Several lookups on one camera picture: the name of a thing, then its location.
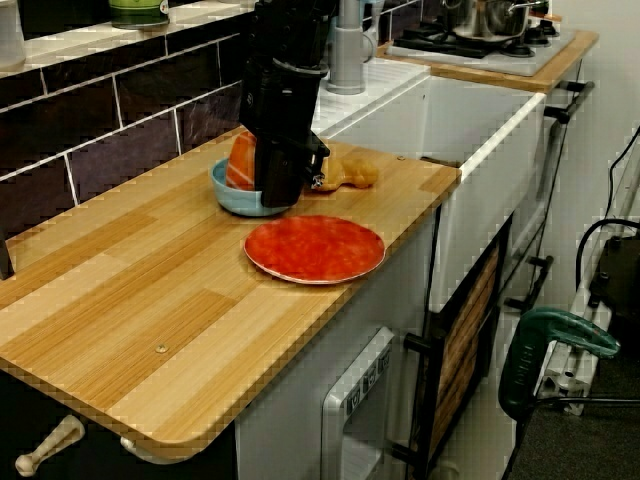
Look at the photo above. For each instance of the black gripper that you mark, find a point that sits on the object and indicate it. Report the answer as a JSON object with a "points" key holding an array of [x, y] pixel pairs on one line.
{"points": [[280, 105]]}

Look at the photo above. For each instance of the brown toy chicken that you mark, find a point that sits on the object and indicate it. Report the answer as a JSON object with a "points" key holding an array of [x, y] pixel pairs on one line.
{"points": [[355, 175]]}

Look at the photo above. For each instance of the salmon sushi toy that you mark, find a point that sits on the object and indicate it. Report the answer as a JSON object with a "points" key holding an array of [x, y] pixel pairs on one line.
{"points": [[240, 160]]}

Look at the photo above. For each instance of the light blue bowl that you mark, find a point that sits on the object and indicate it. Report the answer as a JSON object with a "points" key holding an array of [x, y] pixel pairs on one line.
{"points": [[235, 200]]}

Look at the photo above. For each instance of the red plate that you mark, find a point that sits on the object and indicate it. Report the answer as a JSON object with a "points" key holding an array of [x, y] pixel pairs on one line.
{"points": [[315, 250]]}

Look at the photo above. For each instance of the grey toy faucet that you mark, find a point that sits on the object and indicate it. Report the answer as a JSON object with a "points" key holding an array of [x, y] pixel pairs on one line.
{"points": [[347, 60]]}

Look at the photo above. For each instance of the white toy sink unit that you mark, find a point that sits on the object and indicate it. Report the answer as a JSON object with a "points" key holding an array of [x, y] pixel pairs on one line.
{"points": [[480, 130]]}

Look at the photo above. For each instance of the green can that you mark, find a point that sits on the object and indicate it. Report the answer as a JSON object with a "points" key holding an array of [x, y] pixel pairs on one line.
{"points": [[137, 12]]}

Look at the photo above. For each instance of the grey toy stove top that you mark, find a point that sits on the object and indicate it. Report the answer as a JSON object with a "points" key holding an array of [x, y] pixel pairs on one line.
{"points": [[500, 62]]}

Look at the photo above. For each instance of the shiny metal pot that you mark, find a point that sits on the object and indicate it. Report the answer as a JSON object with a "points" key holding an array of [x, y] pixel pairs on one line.
{"points": [[485, 20]]}

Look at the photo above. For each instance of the grey dispenser panel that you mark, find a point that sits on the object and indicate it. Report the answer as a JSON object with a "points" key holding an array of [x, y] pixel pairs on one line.
{"points": [[335, 400]]}

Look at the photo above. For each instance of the black framed oven door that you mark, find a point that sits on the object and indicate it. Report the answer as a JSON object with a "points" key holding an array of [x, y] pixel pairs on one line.
{"points": [[465, 340]]}

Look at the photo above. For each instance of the white kitchen cabinet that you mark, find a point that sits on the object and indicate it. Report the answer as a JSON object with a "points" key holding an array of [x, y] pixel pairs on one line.
{"points": [[280, 440]]}

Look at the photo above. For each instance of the green power drill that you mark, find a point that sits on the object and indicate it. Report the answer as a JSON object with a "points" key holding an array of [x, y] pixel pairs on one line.
{"points": [[525, 360]]}

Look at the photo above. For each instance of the dark shelf upright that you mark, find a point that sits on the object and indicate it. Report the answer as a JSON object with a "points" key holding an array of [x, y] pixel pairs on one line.
{"points": [[5, 260]]}

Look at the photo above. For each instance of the white plastic cup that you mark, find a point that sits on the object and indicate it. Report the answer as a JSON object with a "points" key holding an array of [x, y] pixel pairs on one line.
{"points": [[10, 40]]}

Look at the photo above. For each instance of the black power box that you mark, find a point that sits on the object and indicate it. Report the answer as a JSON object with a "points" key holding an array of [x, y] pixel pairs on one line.
{"points": [[620, 270]]}

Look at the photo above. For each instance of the aluminium extrusion rail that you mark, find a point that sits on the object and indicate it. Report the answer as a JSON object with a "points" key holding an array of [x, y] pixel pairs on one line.
{"points": [[565, 370]]}

